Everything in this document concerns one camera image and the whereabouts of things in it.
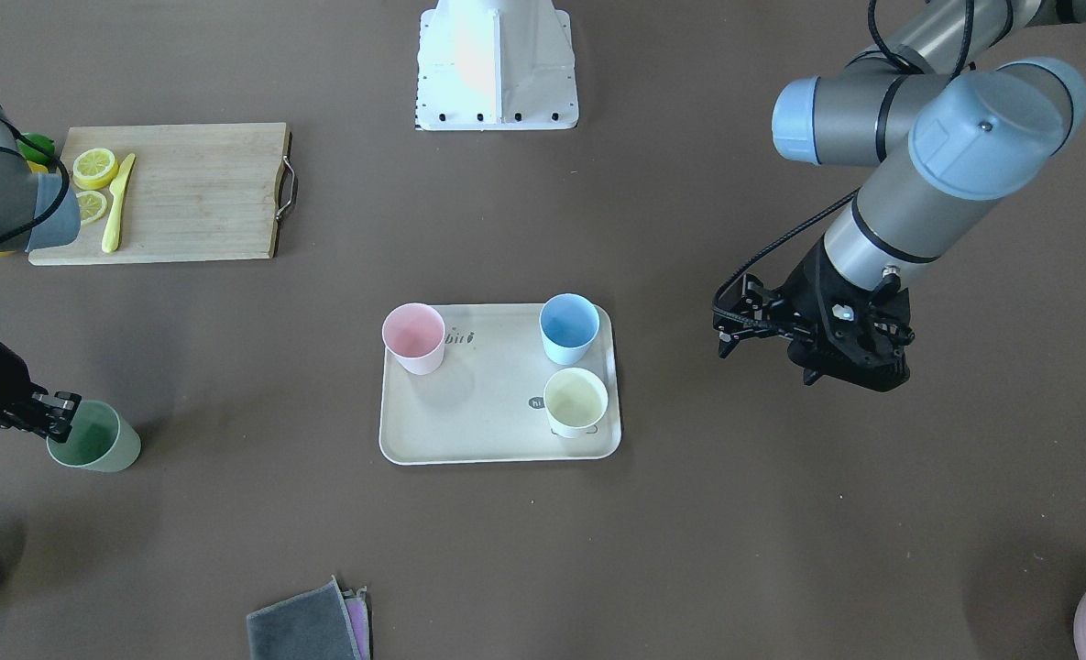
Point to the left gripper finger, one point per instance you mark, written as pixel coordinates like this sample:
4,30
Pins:
730,337
745,305

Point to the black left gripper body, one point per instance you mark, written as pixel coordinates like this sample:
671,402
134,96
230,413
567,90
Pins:
806,287

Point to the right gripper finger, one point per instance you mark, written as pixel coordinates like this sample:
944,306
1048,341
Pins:
53,414

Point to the green cup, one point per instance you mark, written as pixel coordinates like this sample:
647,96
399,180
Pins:
100,440

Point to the blue cup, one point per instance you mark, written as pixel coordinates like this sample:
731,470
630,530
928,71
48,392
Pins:
568,324

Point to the cream white cup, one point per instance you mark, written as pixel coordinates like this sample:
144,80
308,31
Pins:
575,400

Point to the pink cup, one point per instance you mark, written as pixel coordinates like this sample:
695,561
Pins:
414,333

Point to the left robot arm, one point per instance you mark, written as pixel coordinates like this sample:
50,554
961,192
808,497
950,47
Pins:
945,145

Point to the beige rabbit tray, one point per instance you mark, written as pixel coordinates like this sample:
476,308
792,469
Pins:
485,402

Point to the yellow plastic knife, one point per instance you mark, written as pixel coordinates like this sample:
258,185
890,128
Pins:
111,238

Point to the lower lemon slice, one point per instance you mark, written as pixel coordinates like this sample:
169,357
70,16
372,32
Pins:
93,206

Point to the lemon slice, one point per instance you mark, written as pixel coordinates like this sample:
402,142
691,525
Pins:
93,206
94,169

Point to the green lime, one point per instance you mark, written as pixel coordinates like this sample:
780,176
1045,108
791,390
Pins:
36,148

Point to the upper lemon slice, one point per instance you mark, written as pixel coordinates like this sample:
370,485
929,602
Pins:
94,169

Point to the wooden cutting board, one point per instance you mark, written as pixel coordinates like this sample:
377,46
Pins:
197,192

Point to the grey cloth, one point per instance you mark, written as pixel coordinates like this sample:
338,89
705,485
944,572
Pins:
313,625

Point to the purple cloth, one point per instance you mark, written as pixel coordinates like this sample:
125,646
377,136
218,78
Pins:
357,609

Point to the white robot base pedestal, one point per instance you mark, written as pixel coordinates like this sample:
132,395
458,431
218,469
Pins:
496,66

